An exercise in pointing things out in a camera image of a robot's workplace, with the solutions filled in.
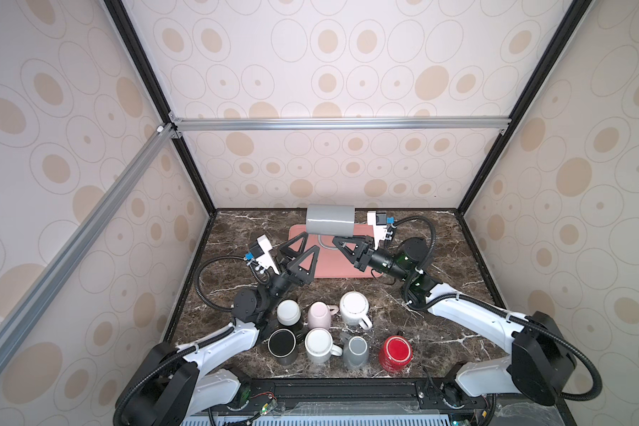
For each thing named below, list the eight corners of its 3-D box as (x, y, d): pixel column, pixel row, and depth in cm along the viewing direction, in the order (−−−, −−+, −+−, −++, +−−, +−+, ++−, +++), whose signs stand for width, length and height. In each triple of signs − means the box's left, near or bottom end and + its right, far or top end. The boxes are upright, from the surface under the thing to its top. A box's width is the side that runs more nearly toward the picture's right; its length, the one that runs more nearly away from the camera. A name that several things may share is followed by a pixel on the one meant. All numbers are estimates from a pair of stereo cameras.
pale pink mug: (305, 326, 88) (303, 314, 81) (320, 304, 93) (320, 291, 86) (322, 337, 86) (322, 326, 78) (336, 314, 91) (337, 301, 83)
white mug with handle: (340, 332, 87) (341, 322, 80) (339, 303, 94) (340, 291, 87) (368, 332, 87) (371, 322, 80) (365, 303, 94) (368, 291, 87)
